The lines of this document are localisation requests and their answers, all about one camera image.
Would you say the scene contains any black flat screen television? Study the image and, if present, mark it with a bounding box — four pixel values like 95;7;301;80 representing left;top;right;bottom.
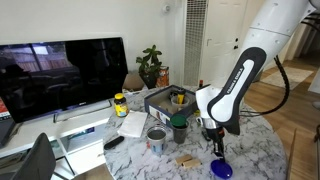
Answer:
0;37;129;124

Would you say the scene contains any blue printed box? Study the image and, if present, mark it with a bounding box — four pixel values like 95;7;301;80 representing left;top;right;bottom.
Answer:
68;127;96;140

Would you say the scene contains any silver metal cup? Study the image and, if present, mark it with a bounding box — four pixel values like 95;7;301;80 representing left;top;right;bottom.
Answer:
146;125;168;156

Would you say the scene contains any thick black corrugated hose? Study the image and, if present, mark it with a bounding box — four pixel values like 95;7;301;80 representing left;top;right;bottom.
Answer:
239;54;290;118

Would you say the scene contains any wooden block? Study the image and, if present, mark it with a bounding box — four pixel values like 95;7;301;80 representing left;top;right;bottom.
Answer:
174;154;194;165
182;158;203;169

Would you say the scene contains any beige floor rug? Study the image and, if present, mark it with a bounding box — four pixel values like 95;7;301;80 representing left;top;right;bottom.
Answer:
259;66;314;91

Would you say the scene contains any dark grey chair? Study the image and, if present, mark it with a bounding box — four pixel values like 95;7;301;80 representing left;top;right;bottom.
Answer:
9;132;57;180

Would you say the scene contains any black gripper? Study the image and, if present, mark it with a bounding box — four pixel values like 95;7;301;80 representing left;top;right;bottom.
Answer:
210;127;227;163

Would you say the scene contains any green round lid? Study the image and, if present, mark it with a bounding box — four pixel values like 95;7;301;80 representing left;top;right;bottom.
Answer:
169;113;188;128

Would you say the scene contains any white panel door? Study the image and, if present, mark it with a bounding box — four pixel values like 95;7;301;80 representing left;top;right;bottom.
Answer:
199;0;251;88

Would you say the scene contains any yellow-lidded supplement bottle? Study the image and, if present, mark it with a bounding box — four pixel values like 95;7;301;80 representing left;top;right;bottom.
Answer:
113;93;129;118

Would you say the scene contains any white paper napkin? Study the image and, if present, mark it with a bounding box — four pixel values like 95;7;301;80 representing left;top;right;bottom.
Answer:
117;110;148;138

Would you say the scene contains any black remote control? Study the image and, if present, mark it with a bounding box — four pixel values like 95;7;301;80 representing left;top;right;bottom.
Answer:
103;135;125;151

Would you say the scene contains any small black toy car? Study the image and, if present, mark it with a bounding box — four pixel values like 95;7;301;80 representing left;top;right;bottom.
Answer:
201;129;212;142

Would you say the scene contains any red white book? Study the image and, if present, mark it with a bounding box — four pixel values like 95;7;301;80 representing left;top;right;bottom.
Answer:
0;98;12;121

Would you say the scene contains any dark grey cup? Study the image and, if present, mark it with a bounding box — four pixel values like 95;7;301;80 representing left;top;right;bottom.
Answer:
171;123;190;145

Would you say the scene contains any green potted plant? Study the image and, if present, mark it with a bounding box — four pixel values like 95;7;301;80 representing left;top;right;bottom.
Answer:
135;44;163;90

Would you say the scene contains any white wall grille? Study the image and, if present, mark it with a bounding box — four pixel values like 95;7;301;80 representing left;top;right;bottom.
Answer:
183;0;208;87

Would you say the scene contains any navy cardboard box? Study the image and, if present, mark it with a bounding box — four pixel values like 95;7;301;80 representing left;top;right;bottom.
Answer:
143;84;201;127

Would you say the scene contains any white television stand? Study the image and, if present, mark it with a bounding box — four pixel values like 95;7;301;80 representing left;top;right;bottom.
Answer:
0;96;133;178

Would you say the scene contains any yellow black bottle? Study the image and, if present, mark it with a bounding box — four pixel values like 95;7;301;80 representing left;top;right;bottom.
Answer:
176;88;186;105

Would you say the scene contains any white plastic cup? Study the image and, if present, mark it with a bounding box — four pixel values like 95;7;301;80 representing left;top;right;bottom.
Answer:
170;94;190;113

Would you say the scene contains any orange printed box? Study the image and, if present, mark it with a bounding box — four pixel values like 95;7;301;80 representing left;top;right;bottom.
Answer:
155;65;170;88

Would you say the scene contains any white cabinet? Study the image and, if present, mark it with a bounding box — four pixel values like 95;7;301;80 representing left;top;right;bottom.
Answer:
308;64;320;96

